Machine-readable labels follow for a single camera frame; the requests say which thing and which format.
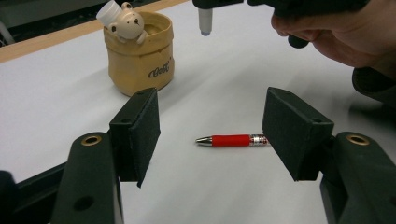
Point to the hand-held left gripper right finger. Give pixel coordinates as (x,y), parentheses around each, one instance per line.
(292,133)

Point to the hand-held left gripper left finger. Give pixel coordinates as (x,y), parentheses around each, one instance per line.
(137,137)

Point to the white pen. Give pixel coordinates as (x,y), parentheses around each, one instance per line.
(205,20)

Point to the red pen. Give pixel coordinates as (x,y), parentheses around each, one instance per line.
(230,140)

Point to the tan pen holder with bear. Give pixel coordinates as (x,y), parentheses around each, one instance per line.
(140,68)

